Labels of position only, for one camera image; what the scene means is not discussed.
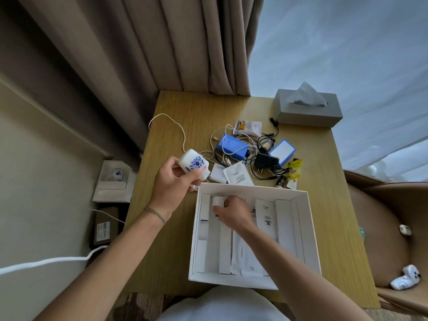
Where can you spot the grey tissue box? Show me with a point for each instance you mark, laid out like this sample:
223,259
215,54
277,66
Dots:
307,116

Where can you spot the white shirt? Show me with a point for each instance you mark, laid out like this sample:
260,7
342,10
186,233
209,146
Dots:
224,304

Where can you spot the green patterned phone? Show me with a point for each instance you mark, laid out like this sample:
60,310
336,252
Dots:
362,234

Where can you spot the person's right hand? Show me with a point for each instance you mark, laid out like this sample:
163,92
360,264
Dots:
237,213

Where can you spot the yellow tea bag packet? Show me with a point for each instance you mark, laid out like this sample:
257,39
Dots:
295,168

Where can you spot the brown leather chair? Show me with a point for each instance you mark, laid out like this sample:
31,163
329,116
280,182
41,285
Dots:
381,237

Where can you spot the person's left hand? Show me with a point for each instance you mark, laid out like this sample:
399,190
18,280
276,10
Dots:
170,190

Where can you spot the white charger blue print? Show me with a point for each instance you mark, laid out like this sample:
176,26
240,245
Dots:
194,162

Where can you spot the white game controller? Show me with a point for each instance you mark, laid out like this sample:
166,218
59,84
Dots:
404,279

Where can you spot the blue and white small box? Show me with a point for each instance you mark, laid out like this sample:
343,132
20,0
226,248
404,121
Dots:
282,152

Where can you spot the wooden table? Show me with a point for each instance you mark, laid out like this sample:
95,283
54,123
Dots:
167,237

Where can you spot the blue power bank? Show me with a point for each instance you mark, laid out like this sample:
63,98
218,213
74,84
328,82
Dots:
230,145

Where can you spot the clear packet orange print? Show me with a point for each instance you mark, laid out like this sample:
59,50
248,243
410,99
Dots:
249,128

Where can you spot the small white square packet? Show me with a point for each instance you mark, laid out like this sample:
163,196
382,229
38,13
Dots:
217,173

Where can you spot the brown cardboard box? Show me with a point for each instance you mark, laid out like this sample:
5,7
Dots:
105,227

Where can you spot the white tissue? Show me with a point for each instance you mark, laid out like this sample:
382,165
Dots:
306,95

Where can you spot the wall socket panel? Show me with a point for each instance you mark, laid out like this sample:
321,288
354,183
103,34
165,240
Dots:
110,192

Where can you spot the white cardboard box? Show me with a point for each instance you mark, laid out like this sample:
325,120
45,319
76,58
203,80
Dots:
307,230

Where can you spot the white square sachet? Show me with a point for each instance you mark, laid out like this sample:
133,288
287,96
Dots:
239,173

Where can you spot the beige curtain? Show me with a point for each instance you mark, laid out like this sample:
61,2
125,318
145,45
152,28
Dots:
133,63

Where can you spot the person's left forearm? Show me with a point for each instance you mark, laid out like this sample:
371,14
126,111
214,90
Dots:
110,274

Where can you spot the small white earbud case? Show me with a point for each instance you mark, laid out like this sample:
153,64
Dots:
405,230

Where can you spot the white sheer curtain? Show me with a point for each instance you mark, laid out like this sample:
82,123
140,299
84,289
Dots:
351,63

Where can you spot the black power adapter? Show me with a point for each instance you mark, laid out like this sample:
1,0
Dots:
265,161

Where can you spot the person's right forearm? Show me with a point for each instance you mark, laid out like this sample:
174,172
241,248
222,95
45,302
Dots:
301,280

